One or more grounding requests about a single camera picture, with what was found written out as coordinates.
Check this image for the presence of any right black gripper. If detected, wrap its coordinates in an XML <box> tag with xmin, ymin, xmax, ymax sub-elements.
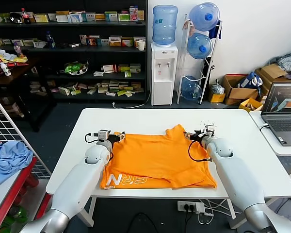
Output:
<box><xmin>183</xmin><ymin>131</ymin><xmax>205</xmax><ymax>143</ymax></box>

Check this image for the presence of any pink white medicine box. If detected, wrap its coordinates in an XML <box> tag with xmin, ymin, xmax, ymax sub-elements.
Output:
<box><xmin>129</xmin><ymin>7</ymin><xmax>139</xmax><ymax>22</ymax></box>

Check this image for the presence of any grey laptop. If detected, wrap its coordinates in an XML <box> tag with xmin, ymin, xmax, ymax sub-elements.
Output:
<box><xmin>260</xmin><ymin>82</ymin><xmax>291</xmax><ymax>147</ymax></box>

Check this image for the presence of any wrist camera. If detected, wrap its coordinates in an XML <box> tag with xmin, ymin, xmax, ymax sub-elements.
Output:
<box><xmin>97</xmin><ymin>130</ymin><xmax>112</xmax><ymax>141</ymax></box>
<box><xmin>203</xmin><ymin>124</ymin><xmax>217</xmax><ymax>137</ymax></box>

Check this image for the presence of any white water dispenser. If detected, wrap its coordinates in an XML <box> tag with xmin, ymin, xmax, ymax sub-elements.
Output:
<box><xmin>150</xmin><ymin>42</ymin><xmax>179</xmax><ymax>107</ymax></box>

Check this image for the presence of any dark blue cloth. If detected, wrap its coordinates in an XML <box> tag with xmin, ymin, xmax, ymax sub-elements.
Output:
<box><xmin>208</xmin><ymin>24</ymin><xmax>223</xmax><ymax>40</ymax></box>

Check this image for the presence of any small white side table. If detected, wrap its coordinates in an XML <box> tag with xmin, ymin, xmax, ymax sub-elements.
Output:
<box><xmin>248</xmin><ymin>110</ymin><xmax>291</xmax><ymax>180</ymax></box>

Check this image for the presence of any small yellow box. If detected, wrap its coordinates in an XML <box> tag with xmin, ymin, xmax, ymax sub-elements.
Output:
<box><xmin>208</xmin><ymin>93</ymin><xmax>226</xmax><ymax>104</ymax></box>

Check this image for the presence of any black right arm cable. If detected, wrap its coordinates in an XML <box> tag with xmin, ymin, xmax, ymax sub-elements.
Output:
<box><xmin>188</xmin><ymin>140</ymin><xmax>213</xmax><ymax>163</ymax></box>

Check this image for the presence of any white floor cable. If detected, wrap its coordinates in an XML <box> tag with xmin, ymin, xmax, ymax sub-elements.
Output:
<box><xmin>112</xmin><ymin>91</ymin><xmax>152</xmax><ymax>109</ymax></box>

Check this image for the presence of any red white flat box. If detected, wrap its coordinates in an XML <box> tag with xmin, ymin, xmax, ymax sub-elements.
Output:
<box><xmin>101</xmin><ymin>65</ymin><xmax>117</xmax><ymax>74</ymax></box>

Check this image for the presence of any green plastic bottle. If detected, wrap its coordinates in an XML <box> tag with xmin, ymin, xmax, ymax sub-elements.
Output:
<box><xmin>8</xmin><ymin>205</ymin><xmax>30</xmax><ymax>223</ymax></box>

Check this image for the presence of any yellow green medicine box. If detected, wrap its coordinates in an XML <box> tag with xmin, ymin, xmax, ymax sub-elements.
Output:
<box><xmin>33</xmin><ymin>14</ymin><xmax>49</xmax><ymax>23</ymax></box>

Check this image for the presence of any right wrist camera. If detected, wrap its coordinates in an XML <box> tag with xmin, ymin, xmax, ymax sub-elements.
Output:
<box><xmin>203</xmin><ymin>124</ymin><xmax>217</xmax><ymax>137</ymax></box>

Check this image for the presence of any white power strip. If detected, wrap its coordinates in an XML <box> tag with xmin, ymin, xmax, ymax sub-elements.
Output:
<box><xmin>177</xmin><ymin>200</ymin><xmax>206</xmax><ymax>214</ymax></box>

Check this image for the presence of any blue water jug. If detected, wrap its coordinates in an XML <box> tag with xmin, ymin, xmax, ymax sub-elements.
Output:
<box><xmin>188</xmin><ymin>2</ymin><xmax>221</xmax><ymax>32</ymax></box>
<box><xmin>186</xmin><ymin>33</ymin><xmax>213</xmax><ymax>61</ymax></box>
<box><xmin>180</xmin><ymin>75</ymin><xmax>203</xmax><ymax>101</ymax></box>

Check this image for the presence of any grey blue clothes pile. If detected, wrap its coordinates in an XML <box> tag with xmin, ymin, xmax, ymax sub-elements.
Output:
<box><xmin>271</xmin><ymin>52</ymin><xmax>291</xmax><ymax>82</ymax></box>

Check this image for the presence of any upright blue water bottle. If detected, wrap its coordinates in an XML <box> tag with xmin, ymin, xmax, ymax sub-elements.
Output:
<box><xmin>152</xmin><ymin>5</ymin><xmax>179</xmax><ymax>48</ymax></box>

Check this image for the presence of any yellow white medicine box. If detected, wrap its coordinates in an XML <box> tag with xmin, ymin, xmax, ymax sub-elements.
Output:
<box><xmin>108</xmin><ymin>35</ymin><xmax>122</xmax><ymax>47</ymax></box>

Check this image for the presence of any white plug adapter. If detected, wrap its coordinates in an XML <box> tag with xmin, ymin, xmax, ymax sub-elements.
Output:
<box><xmin>195</xmin><ymin>202</ymin><xmax>214</xmax><ymax>218</ymax></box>

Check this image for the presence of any large cardboard box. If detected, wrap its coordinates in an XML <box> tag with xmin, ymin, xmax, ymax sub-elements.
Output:
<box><xmin>254</xmin><ymin>64</ymin><xmax>291</xmax><ymax>98</ymax></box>

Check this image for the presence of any grey plastic bag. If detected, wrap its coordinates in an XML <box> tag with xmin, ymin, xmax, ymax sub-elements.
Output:
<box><xmin>210</xmin><ymin>79</ymin><xmax>226</xmax><ymax>95</ymax></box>

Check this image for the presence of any red white cart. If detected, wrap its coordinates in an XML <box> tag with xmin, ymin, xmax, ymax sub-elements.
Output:
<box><xmin>0</xmin><ymin>140</ymin><xmax>53</xmax><ymax>233</ymax></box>

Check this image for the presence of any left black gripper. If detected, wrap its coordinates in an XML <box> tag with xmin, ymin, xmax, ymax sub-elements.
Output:
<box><xmin>108</xmin><ymin>131</ymin><xmax>126</xmax><ymax>144</ymax></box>

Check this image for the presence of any cola bottle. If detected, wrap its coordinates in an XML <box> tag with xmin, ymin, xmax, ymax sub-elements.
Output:
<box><xmin>21</xmin><ymin>8</ymin><xmax>32</xmax><ymax>25</ymax></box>

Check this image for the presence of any dark wooden table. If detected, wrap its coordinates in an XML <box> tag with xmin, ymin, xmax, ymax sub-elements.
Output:
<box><xmin>0</xmin><ymin>57</ymin><xmax>58</xmax><ymax>133</ymax></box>

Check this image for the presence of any white plastic bottle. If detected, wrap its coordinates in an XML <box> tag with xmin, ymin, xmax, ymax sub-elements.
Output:
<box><xmin>0</xmin><ymin>61</ymin><xmax>12</xmax><ymax>77</ymax></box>

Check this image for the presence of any blue bag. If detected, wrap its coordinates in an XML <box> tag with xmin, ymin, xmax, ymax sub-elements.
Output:
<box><xmin>239</xmin><ymin>71</ymin><xmax>262</xmax><ymax>90</ymax></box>

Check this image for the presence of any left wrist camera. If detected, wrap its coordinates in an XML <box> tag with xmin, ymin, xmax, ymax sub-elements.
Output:
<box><xmin>97</xmin><ymin>130</ymin><xmax>112</xmax><ymax>141</ymax></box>

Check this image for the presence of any pink drink bottle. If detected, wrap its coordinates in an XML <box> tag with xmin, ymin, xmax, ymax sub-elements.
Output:
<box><xmin>13</xmin><ymin>42</ymin><xmax>25</xmax><ymax>58</ymax></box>

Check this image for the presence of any white work table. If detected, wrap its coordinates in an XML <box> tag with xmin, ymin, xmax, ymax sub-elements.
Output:
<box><xmin>45</xmin><ymin>108</ymin><xmax>291</xmax><ymax>229</ymax></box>

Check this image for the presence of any white jug rack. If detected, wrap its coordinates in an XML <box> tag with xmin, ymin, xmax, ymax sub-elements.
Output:
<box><xmin>176</xmin><ymin>14</ymin><xmax>223</xmax><ymax>105</ymax></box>

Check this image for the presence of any open cardboard box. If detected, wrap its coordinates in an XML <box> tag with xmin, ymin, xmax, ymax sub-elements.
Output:
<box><xmin>222</xmin><ymin>74</ymin><xmax>259</xmax><ymax>106</ymax></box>

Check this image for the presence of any yellow cardboard box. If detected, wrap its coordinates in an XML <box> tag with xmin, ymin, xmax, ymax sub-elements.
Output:
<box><xmin>238</xmin><ymin>97</ymin><xmax>264</xmax><ymax>112</ymax></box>

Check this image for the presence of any orange t-shirt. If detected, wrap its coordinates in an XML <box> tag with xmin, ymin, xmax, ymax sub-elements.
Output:
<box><xmin>98</xmin><ymin>124</ymin><xmax>218</xmax><ymax>190</ymax></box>

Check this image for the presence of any light blue garment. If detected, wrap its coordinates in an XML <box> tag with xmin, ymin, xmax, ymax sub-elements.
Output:
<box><xmin>0</xmin><ymin>140</ymin><xmax>34</xmax><ymax>185</ymax></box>

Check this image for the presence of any white wire grid panel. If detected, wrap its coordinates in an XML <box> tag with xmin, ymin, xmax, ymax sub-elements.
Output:
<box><xmin>0</xmin><ymin>88</ymin><xmax>51</xmax><ymax>180</ymax></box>

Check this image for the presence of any blue white medicine box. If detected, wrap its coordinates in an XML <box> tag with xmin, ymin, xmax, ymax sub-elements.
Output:
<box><xmin>67</xmin><ymin>13</ymin><xmax>83</xmax><ymax>24</ymax></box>

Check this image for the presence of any blue drink bottle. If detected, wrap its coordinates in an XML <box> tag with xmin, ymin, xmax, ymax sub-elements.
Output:
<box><xmin>45</xmin><ymin>31</ymin><xmax>56</xmax><ymax>50</ymax></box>

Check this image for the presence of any black shiny helmet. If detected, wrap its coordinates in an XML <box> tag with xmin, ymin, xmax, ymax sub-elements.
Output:
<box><xmin>9</xmin><ymin>12</ymin><xmax>25</xmax><ymax>24</ymax></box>

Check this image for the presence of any black shelf unit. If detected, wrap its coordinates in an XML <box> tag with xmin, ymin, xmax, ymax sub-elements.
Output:
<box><xmin>0</xmin><ymin>0</ymin><xmax>148</xmax><ymax>102</ymax></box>

